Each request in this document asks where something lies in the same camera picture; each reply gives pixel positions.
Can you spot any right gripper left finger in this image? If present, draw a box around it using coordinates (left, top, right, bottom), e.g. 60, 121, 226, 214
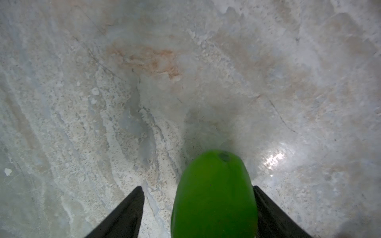
87, 186, 145, 238

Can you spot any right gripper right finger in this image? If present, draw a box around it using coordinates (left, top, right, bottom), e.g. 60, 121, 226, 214
253, 185, 312, 238

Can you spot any green fake lime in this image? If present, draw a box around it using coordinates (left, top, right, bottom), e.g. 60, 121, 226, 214
171, 150, 259, 238

